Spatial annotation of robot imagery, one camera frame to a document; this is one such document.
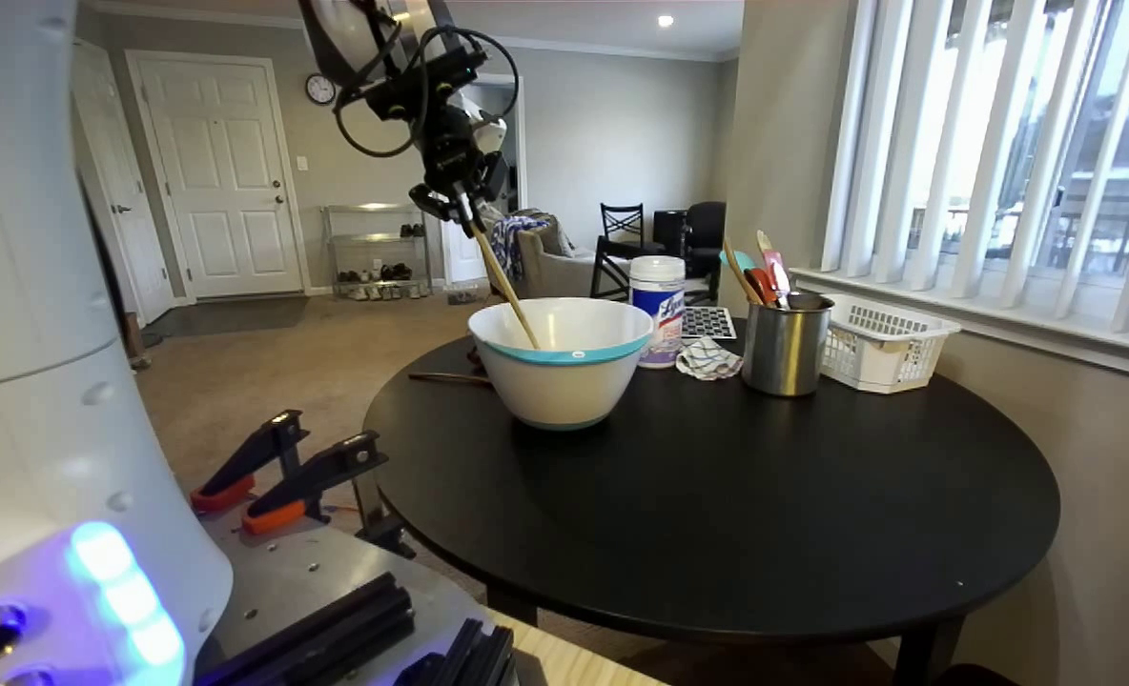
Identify big white bowl teal rim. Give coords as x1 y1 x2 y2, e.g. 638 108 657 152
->
464 294 661 433

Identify black aluminium rail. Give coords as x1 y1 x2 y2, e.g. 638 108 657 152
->
389 618 522 686
193 566 419 686

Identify black dining chair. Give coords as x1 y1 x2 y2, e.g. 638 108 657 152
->
588 198 657 303

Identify black white patterned trivet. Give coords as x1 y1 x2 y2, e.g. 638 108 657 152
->
682 299 741 345

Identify white disinfectant wipes canister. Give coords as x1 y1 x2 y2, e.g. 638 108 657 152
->
625 251 689 373

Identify dark brown wooden spoon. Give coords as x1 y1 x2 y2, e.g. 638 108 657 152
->
405 365 481 390

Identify pink spatula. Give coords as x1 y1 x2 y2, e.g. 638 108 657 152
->
752 228 796 313

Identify metal shelf rack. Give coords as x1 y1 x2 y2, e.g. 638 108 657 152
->
323 203 433 303

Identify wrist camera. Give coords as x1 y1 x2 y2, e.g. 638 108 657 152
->
464 114 513 160

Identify white closet door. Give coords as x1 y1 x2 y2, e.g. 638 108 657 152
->
68 33 179 330

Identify steel utensil holder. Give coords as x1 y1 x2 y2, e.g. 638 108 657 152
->
741 289 836 404

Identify black clamp orange handle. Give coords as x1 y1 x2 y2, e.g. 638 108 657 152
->
239 429 389 538

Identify metal robot mounting plate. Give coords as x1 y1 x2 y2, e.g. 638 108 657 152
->
193 510 558 686

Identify black office chair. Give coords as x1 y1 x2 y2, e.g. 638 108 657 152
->
677 198 728 303

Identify black clamp red handle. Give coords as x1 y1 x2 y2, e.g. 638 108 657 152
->
188 404 312 518

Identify teal spatula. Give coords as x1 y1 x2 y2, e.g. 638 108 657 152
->
728 246 771 308

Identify white vertical blinds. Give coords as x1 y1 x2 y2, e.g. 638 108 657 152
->
820 0 1129 344

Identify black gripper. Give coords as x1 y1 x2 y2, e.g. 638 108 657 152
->
409 108 513 238

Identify open white room door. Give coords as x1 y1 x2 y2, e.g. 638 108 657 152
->
427 185 497 298

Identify light wooden stirring spoon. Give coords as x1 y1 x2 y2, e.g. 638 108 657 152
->
469 223 546 354

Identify wooden utensil in holder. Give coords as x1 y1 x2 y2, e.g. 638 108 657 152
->
718 245 766 313

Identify round black table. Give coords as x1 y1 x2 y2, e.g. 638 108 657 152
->
358 321 1063 686

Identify beige sofa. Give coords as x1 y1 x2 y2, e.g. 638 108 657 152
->
481 204 593 303

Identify blue white blanket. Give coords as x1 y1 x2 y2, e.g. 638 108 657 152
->
490 208 558 282

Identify round wall clock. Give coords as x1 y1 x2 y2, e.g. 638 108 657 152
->
300 69 339 109

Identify closed white panel door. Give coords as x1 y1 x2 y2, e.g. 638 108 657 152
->
120 49 312 303

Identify crumpled pasta bag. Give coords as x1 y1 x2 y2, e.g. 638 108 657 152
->
671 330 747 384

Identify white plastic basket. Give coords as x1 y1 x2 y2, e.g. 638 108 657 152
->
820 298 966 396

